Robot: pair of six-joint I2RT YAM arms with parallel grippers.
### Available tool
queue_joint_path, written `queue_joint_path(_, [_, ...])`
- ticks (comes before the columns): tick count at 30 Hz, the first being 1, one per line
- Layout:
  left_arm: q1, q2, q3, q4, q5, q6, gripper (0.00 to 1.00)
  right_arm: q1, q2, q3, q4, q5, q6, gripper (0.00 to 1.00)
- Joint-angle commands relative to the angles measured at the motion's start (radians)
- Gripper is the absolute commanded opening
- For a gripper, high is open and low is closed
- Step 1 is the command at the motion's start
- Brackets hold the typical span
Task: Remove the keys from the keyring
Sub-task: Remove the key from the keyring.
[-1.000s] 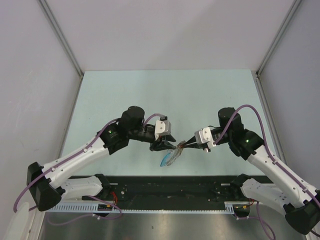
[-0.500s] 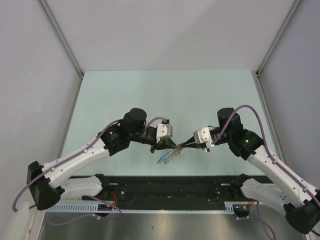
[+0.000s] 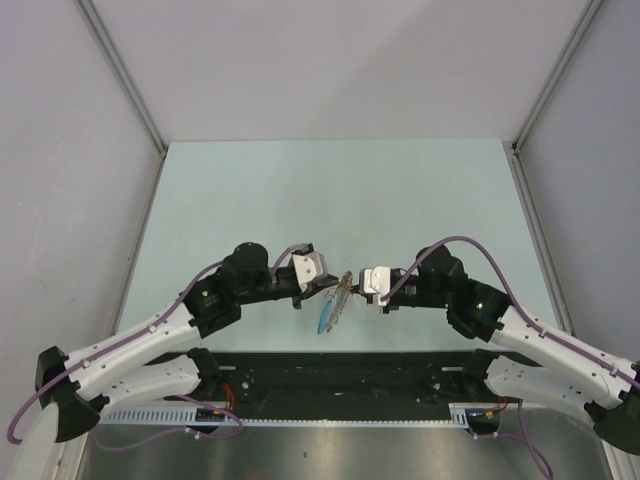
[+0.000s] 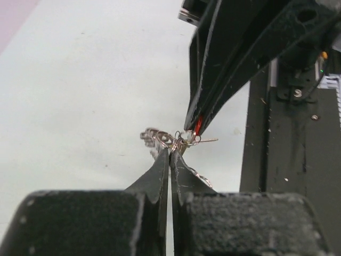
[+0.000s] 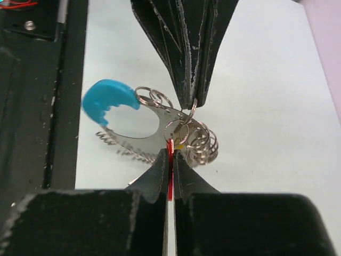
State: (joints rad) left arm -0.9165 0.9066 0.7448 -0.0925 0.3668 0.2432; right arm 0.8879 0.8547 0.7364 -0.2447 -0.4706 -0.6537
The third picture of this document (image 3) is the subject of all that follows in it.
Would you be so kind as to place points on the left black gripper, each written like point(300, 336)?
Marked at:
point(316, 285)

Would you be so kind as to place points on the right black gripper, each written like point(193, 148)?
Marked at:
point(390, 306)

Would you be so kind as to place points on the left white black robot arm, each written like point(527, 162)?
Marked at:
point(87, 383)

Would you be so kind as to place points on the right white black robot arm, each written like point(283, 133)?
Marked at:
point(564, 374)

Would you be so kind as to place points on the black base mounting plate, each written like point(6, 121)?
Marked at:
point(339, 386)

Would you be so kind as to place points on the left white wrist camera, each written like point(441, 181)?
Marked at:
point(309, 269)

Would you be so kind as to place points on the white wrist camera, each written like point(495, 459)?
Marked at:
point(376, 280)
point(309, 269)

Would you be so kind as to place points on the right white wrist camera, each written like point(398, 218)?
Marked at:
point(376, 280)

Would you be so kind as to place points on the white slotted cable duct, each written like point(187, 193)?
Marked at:
point(197, 416)

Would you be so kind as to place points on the right aluminium frame post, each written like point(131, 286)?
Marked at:
point(569, 50)

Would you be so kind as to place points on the aluminium frame post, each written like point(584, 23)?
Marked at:
point(103, 38)
point(569, 50)

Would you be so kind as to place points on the left aluminium frame post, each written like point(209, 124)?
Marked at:
point(103, 38)

